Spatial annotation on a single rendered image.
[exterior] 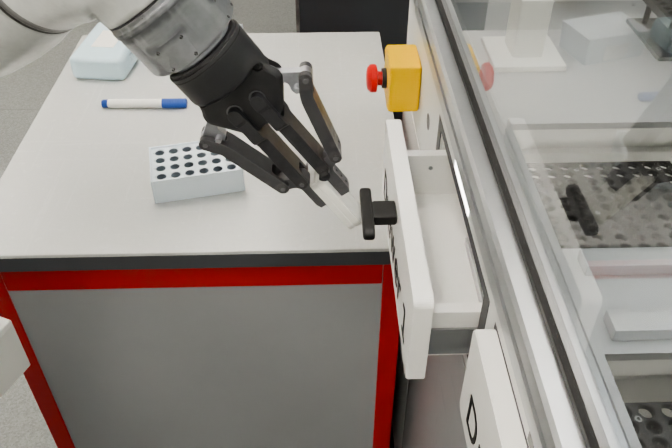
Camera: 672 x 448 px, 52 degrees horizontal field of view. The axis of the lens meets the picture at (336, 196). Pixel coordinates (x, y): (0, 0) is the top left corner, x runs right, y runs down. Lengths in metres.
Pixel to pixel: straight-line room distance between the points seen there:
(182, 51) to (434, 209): 0.39
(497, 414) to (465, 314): 0.13
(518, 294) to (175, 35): 0.32
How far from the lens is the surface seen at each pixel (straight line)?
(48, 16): 0.60
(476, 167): 0.64
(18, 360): 0.81
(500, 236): 0.57
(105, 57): 1.27
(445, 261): 0.76
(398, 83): 0.97
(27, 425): 1.76
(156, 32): 0.56
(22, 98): 2.91
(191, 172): 0.97
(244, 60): 0.59
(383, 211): 0.70
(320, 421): 1.19
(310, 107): 0.62
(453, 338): 0.66
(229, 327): 1.01
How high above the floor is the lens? 1.36
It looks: 39 degrees down
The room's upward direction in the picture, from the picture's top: straight up
